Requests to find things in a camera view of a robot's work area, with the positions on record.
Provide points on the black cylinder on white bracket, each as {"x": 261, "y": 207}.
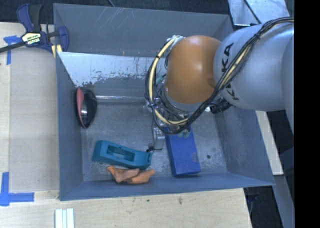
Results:
{"x": 221, "y": 107}

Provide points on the pale wood board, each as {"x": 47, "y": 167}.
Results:
{"x": 32, "y": 121}

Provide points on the blue flat box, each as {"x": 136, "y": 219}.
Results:
{"x": 182, "y": 154}

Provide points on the grey metal bin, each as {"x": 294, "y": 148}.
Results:
{"x": 125, "y": 134}

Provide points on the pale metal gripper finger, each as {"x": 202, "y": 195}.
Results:
{"x": 160, "y": 141}

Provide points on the teal plastic tape dispenser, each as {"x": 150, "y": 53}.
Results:
{"x": 120, "y": 155}

